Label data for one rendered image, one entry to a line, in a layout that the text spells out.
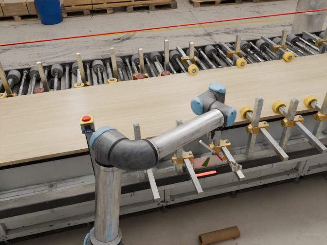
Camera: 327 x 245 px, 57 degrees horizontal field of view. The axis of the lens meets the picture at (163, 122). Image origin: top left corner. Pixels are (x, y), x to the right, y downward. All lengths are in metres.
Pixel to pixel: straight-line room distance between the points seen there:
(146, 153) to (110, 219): 0.42
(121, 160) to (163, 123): 1.03
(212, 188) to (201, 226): 0.32
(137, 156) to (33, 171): 1.19
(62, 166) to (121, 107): 0.60
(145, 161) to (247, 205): 1.81
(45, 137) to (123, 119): 0.53
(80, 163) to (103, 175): 0.89
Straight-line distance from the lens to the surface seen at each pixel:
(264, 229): 2.70
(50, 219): 2.60
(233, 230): 2.54
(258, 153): 2.23
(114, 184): 1.28
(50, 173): 2.19
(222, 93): 1.60
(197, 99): 1.51
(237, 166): 1.86
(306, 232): 2.79
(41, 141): 2.13
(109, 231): 1.46
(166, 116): 2.16
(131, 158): 1.10
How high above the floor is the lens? 2.16
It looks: 37 degrees down
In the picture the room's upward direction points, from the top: 2 degrees counter-clockwise
